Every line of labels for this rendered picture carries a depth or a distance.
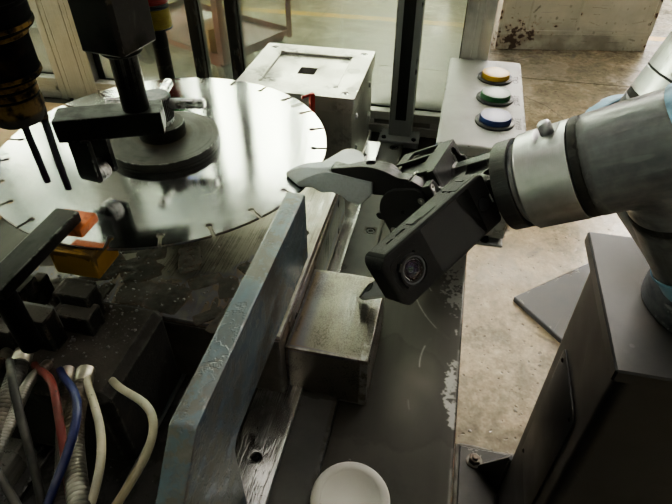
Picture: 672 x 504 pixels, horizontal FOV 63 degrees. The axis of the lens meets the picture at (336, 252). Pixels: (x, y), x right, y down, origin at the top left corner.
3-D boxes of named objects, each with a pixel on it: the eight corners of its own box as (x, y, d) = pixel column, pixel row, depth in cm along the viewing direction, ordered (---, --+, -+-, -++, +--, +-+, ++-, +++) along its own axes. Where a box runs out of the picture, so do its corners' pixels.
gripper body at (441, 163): (429, 219, 55) (550, 190, 48) (399, 270, 49) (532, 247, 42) (396, 153, 52) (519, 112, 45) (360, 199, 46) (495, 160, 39)
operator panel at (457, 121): (438, 140, 97) (450, 56, 87) (502, 147, 95) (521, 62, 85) (423, 237, 76) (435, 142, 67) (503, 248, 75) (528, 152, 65)
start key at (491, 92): (479, 97, 78) (481, 84, 77) (507, 100, 78) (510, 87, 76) (478, 110, 75) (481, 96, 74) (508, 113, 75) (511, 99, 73)
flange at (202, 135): (104, 180, 51) (97, 157, 49) (111, 125, 59) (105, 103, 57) (225, 164, 53) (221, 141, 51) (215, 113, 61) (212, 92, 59)
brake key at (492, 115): (478, 120, 73) (480, 106, 72) (508, 123, 72) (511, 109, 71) (477, 134, 70) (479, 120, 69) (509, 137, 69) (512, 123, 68)
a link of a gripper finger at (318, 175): (310, 152, 55) (396, 180, 52) (280, 181, 50) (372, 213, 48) (311, 124, 52) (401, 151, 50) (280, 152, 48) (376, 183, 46)
